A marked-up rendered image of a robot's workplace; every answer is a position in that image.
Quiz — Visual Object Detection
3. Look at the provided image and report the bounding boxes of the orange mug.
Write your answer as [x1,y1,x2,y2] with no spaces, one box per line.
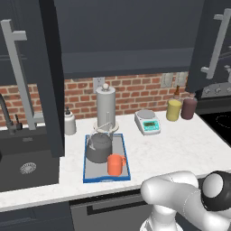
[106,153,127,177]

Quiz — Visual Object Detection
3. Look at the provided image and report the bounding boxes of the dark open wall cabinet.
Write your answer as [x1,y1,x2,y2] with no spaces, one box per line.
[53,0,206,80]

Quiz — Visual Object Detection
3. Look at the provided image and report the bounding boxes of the white soap dispenser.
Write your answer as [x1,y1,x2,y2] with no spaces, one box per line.
[64,106,78,136]

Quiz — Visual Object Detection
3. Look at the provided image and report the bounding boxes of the grey cabinet door handle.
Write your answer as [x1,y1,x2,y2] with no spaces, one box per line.
[0,19,46,131]
[200,8,231,80]

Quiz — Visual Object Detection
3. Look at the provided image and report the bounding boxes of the dark sink basin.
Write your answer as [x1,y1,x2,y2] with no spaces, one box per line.
[0,125,60,193]

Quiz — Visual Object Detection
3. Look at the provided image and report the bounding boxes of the dark base cabinet door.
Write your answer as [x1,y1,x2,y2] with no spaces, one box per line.
[0,200,76,231]

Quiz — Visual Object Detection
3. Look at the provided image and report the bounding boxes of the dark drawer front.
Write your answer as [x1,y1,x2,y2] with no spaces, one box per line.
[69,192,157,231]

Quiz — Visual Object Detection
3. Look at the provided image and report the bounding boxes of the white wall switch plate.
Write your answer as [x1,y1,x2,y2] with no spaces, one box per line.
[175,71,189,88]
[160,72,174,88]

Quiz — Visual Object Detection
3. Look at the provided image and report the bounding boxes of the black sink tap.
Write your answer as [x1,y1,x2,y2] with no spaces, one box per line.
[0,93,23,135]

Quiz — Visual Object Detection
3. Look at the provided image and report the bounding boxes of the dark red jar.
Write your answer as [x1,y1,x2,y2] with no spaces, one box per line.
[180,97,199,121]

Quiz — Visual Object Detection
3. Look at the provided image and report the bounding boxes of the black drawer handle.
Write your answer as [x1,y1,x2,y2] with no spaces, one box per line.
[86,198,145,216]

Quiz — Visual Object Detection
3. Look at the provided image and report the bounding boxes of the yellow jar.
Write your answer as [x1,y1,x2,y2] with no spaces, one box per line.
[166,98,183,123]

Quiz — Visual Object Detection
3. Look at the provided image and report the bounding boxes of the brown bottle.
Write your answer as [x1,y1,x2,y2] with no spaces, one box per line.
[172,85,181,101]

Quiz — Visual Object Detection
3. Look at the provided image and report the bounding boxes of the white kitchen scale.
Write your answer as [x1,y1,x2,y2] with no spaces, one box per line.
[134,108,162,136]

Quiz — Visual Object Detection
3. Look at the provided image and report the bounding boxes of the blue-rimmed grey tray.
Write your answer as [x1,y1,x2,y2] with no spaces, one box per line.
[82,133,132,184]

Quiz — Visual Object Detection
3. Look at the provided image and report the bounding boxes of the white wall socket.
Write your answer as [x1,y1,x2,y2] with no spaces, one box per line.
[92,77,106,94]

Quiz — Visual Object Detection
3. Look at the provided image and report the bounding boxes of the dark grey kettle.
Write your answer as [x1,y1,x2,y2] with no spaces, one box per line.
[86,125,114,164]

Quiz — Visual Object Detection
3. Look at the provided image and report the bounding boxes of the black hob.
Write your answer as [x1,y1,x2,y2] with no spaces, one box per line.
[199,110,231,147]

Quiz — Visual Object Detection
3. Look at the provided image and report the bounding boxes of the white paper towel holder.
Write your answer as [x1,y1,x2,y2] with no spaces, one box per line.
[93,83,120,134]

